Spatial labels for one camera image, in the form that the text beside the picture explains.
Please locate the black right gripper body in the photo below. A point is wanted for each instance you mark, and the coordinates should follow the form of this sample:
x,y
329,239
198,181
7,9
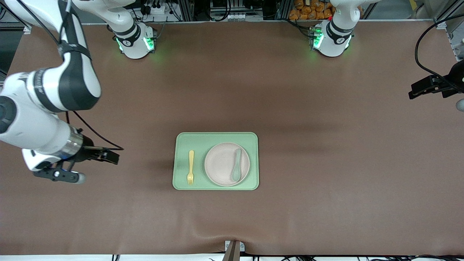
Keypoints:
x,y
86,151

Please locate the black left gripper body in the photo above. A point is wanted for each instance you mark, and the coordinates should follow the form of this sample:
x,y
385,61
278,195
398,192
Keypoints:
x,y
454,79

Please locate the yellow plastic fork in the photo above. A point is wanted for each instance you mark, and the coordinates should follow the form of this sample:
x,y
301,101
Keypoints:
x,y
190,163

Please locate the beige round plate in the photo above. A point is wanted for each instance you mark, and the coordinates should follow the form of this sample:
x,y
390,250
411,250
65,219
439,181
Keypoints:
x,y
219,165

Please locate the green plastic spoon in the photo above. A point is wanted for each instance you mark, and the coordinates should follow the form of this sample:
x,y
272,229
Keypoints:
x,y
236,170

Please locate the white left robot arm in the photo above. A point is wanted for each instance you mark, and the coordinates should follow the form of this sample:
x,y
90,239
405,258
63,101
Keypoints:
x,y
331,43

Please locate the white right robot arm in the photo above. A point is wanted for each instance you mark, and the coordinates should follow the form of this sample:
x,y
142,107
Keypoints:
x,y
43,87

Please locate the brown table mat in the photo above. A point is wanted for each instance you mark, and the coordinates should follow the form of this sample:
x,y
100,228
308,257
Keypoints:
x,y
108,217

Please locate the light green rectangular tray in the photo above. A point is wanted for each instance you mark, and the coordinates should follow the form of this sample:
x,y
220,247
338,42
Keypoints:
x,y
181,141

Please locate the orange packaged snacks pile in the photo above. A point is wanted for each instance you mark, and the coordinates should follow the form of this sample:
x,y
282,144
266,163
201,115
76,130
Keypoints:
x,y
308,11

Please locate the white power strip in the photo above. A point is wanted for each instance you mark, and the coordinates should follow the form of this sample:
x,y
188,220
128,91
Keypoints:
x,y
154,9

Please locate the metal table clamp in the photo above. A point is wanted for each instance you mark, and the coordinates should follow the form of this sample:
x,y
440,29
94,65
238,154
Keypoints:
x,y
233,250

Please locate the aluminium frame post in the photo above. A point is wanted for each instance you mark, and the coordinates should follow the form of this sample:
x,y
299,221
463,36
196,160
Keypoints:
x,y
186,9
282,9

